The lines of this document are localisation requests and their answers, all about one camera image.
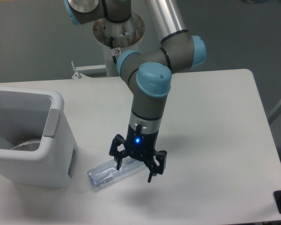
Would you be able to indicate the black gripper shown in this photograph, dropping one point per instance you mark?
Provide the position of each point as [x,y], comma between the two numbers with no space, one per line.
[141,147]

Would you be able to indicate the clear plastic water bottle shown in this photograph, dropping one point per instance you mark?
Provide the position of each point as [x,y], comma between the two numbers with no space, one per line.
[106,174]

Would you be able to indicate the clear plastic wrapper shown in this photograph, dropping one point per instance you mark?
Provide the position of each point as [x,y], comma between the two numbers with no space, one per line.
[30,145]

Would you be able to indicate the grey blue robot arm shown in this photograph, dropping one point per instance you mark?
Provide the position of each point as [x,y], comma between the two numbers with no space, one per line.
[148,76]

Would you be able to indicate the white trash can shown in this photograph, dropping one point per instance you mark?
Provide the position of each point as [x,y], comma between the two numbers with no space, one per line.
[27,114]

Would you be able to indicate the white pedestal base bracket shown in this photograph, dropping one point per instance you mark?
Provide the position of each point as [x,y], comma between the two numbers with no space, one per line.
[95,71]

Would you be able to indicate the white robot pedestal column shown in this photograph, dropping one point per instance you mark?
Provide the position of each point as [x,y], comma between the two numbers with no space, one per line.
[115,38]

